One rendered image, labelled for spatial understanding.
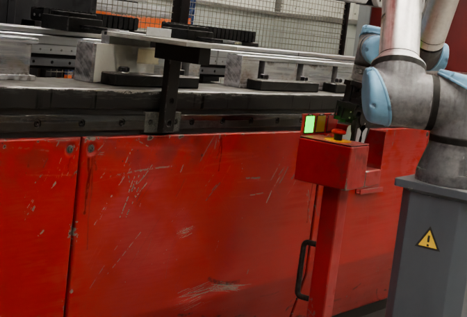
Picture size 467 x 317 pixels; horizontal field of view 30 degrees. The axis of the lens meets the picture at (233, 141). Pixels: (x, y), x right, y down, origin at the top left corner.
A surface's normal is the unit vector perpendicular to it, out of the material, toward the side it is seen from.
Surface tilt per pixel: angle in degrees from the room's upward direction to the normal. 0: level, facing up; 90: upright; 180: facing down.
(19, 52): 90
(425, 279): 90
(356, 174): 90
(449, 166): 73
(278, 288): 103
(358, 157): 90
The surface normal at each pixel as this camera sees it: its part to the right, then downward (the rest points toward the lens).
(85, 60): -0.63, 0.03
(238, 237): 0.76, 0.17
